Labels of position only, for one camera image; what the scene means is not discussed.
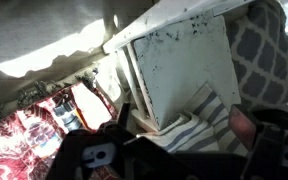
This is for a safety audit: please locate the red patterned fringed blanket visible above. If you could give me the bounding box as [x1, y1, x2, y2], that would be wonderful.
[0, 81, 122, 180]

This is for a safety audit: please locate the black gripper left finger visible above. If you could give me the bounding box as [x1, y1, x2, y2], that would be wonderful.
[116, 102, 132, 130]

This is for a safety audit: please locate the small white wooden chair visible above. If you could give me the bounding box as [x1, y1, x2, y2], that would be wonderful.
[102, 0, 256, 133]

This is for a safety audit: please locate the grey lattice patterned pillow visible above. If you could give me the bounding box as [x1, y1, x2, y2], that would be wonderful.
[225, 0, 288, 111]

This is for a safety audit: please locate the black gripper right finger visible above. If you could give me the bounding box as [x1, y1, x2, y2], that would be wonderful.
[228, 104, 263, 152]

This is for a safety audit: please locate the blue striped white towel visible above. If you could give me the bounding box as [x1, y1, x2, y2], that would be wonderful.
[137, 83, 252, 158]

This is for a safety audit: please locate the cream fabric sofa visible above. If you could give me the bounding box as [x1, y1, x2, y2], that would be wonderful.
[0, 0, 160, 129]

